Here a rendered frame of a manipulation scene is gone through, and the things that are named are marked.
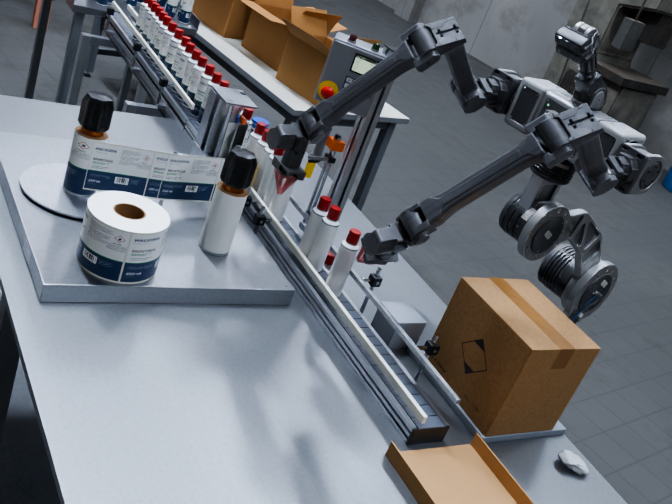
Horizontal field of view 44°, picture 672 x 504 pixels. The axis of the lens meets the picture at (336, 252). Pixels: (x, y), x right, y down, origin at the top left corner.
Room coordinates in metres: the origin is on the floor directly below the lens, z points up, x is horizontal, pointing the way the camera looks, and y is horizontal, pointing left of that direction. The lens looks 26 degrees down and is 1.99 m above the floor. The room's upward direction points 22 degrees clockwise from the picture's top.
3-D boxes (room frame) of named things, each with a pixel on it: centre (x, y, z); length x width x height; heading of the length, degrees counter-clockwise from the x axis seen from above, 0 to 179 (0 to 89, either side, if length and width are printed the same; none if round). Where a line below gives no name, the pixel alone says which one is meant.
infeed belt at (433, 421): (2.29, 0.15, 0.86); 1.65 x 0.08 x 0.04; 38
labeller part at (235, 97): (2.56, 0.48, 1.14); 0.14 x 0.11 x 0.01; 38
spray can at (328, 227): (2.16, 0.05, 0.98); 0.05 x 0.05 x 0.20
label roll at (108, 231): (1.80, 0.50, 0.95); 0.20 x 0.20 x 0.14
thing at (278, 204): (2.37, 0.22, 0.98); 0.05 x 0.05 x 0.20
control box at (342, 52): (2.42, 0.15, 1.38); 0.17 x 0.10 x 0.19; 93
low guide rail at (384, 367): (2.04, 0.00, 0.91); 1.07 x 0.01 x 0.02; 38
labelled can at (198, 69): (3.03, 0.73, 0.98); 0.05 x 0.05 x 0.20
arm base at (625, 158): (2.28, -0.63, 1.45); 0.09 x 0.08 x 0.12; 48
